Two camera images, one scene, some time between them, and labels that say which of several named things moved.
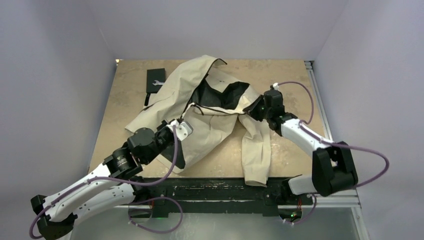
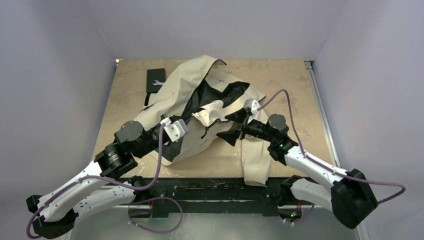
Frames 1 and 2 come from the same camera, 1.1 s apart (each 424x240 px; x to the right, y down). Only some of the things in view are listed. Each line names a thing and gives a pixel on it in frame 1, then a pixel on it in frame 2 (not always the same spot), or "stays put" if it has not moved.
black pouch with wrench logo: (155, 78) stays put
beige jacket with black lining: (211, 104) stays put
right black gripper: (251, 109) → (230, 136)
